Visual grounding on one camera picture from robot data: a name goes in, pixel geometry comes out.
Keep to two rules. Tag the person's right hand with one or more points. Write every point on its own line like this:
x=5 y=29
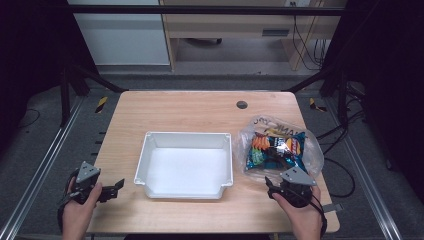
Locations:
x=301 y=213

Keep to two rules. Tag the white plastic tray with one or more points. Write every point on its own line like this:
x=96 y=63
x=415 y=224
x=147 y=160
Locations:
x=186 y=166

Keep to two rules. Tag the grey table grommet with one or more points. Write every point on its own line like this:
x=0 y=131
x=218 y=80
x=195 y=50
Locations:
x=242 y=105

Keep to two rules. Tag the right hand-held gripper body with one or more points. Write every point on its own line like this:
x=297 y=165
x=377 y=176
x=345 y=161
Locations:
x=295 y=186

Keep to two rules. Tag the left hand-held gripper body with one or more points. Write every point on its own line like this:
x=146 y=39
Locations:
x=87 y=173

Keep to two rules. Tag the clear plastic bag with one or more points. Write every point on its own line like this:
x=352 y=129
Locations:
x=313 y=150

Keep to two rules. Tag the black metal stand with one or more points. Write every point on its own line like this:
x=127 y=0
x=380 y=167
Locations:
x=341 y=96
x=65 y=96

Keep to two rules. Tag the white cabinet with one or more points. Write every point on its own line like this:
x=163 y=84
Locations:
x=123 y=36

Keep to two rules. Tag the yellow black floor tape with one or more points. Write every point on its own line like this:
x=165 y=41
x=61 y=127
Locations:
x=313 y=104
x=101 y=104

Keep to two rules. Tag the person's left hand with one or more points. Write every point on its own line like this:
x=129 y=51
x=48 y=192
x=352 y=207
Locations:
x=80 y=208

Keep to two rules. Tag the black horizontal frame bar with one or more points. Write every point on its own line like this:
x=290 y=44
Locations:
x=200 y=10

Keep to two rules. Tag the aluminium floor rail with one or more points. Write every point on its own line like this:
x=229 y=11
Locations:
x=365 y=173
x=40 y=163

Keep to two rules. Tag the blue chip bag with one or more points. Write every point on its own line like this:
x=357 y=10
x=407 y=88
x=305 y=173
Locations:
x=266 y=153

